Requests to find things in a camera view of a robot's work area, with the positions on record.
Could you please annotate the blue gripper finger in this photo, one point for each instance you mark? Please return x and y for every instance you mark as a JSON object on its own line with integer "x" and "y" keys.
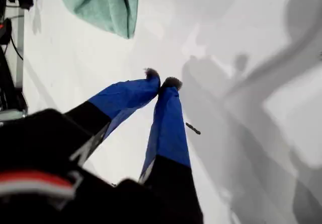
{"x": 171, "y": 133}
{"x": 125, "y": 100}

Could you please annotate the pale green T-shirt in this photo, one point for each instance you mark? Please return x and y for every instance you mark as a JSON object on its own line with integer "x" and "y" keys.
{"x": 105, "y": 5}

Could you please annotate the small dark debris stick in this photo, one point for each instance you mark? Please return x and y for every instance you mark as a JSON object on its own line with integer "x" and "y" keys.
{"x": 193, "y": 128}

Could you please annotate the black device with red light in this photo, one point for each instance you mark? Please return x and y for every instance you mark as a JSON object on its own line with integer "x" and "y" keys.
{"x": 5, "y": 30}

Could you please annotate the black metal frame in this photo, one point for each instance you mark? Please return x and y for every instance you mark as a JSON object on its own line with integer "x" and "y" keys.
{"x": 7, "y": 83}

